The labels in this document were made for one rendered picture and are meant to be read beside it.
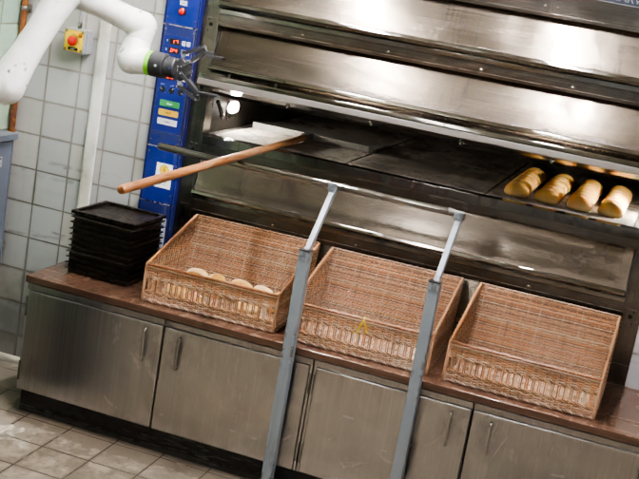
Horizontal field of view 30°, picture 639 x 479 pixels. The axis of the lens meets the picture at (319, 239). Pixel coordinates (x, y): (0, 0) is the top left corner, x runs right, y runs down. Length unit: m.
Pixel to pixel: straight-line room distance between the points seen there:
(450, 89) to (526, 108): 0.30
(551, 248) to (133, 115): 1.82
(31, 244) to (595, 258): 2.44
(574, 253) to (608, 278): 0.16
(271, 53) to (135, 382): 1.41
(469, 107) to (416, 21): 0.39
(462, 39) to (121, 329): 1.71
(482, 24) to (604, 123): 0.59
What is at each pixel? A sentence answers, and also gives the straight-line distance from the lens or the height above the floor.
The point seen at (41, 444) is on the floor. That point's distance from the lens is 4.74.
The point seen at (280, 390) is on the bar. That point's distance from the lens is 4.39.
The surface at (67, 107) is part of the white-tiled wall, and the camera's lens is 5.25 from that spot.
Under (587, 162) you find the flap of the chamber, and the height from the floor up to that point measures 1.41.
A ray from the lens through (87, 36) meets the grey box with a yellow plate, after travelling 5.13.
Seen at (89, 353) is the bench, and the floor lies 0.33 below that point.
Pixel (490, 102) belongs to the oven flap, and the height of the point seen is 1.54.
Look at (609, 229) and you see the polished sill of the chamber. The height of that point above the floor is 1.16.
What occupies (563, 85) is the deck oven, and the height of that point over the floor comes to 1.65.
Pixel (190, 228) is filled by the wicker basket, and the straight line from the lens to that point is 4.94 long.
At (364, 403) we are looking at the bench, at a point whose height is 0.44.
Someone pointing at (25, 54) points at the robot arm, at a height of 1.50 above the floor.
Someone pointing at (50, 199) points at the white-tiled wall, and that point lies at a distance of 5.34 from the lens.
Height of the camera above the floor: 1.95
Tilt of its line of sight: 13 degrees down
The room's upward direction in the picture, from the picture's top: 10 degrees clockwise
